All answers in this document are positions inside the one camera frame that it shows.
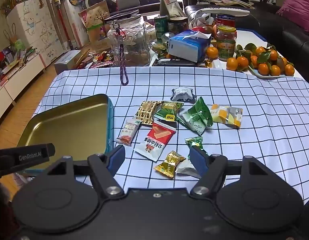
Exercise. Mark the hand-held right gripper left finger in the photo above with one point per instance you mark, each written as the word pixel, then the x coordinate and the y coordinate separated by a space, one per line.
pixel 116 158

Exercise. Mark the red white carton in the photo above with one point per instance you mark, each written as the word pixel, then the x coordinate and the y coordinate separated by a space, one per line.
pixel 169 5

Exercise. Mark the green label glass jar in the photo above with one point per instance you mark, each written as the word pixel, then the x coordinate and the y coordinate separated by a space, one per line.
pixel 226 43

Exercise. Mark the red lid can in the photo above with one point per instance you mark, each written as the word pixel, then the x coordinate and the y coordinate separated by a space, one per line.
pixel 225 20

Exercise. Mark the red stick vacuum cleaner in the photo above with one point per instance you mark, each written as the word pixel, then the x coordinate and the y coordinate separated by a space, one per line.
pixel 62 17

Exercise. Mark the pink pillow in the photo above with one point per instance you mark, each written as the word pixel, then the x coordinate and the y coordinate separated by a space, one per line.
pixel 298 7

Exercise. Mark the white blue checked tablecloth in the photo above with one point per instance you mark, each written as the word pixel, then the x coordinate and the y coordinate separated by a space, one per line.
pixel 244 155

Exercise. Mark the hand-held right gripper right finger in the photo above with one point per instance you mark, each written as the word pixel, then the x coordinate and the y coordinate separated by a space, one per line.
pixel 198 161

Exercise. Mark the green leaf print snack packet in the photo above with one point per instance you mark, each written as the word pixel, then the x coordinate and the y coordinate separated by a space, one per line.
pixel 195 120

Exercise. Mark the green yellow snack packet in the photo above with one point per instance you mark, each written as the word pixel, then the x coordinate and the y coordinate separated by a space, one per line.
pixel 168 111

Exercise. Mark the small gold foil candy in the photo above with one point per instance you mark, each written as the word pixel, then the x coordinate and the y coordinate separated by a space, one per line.
pixel 208 63

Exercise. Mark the small green candy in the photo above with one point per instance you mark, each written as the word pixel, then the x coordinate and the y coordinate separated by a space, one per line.
pixel 194 143

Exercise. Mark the grey snack packet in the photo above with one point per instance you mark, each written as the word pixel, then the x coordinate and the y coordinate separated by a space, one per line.
pixel 182 94

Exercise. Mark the yellow fruit snack packet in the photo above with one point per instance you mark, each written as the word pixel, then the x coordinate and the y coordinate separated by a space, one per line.
pixel 227 116

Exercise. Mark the green drink can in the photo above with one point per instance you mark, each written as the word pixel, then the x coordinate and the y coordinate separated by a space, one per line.
pixel 160 28

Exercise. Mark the pile of leafy tangerines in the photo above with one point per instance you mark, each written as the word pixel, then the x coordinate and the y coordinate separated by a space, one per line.
pixel 263 60

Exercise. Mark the white low sideboard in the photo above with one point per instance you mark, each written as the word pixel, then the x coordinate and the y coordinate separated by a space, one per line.
pixel 17 80

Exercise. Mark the white rabbit print cabinet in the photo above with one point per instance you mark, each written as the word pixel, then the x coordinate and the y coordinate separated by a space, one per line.
pixel 37 25

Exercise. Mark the teal and gold tin box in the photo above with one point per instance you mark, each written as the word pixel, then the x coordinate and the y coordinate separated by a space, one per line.
pixel 67 127

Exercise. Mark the tree print paper bag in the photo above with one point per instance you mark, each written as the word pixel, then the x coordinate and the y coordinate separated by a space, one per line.
pixel 95 20

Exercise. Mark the clear glass jar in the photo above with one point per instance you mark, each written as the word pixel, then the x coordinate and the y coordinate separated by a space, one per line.
pixel 132 42

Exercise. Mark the dark glass jar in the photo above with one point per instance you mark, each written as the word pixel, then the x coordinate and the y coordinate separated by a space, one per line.
pixel 178 25

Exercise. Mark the red white snack packet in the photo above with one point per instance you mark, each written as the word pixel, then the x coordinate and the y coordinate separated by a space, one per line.
pixel 155 141

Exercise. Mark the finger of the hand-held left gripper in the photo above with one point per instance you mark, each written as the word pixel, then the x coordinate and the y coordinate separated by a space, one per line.
pixel 51 150

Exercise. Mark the blue tissue pack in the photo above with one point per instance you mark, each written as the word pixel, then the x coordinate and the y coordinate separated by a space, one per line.
pixel 188 46

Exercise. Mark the grey cardboard box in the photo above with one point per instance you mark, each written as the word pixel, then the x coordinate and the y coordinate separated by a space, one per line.
pixel 67 60

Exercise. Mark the gold patterned snack packet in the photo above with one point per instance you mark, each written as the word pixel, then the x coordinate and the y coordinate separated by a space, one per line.
pixel 145 112

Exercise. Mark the light blue plate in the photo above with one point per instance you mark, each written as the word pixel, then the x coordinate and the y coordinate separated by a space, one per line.
pixel 259 75

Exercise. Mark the white sesame crisp packet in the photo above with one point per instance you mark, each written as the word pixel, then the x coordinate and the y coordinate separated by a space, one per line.
pixel 185 172

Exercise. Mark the single tangerine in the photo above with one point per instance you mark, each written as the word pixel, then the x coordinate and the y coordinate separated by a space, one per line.
pixel 212 53

